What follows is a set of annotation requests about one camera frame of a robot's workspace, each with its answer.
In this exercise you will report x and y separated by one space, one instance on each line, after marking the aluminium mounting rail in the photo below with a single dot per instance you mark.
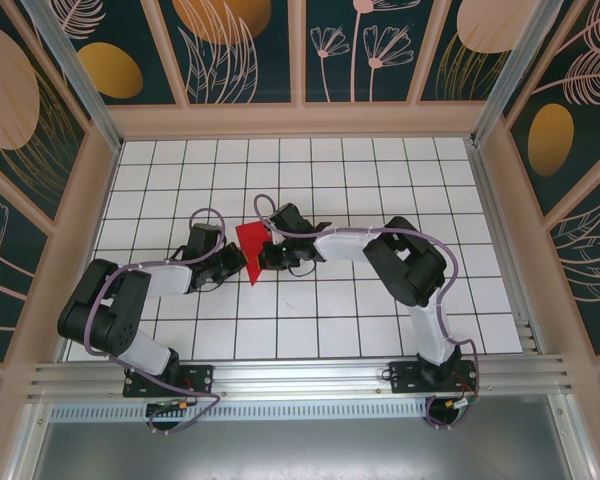
300 372

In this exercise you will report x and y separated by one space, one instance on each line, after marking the aluminium side rail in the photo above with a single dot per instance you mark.
505 250

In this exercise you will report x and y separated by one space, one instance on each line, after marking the aluminium frame post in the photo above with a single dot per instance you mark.
510 65
80 85

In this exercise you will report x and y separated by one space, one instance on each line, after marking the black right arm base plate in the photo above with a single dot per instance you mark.
405 380

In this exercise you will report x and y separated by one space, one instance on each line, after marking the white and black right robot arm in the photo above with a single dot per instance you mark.
340 247

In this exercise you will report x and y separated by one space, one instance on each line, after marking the red paper sheet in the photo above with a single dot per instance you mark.
252 240

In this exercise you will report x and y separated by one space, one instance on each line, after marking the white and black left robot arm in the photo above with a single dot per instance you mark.
165 280

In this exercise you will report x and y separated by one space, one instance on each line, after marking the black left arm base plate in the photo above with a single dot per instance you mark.
200 380

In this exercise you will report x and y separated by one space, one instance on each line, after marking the grey metal sheet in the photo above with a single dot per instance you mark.
300 450

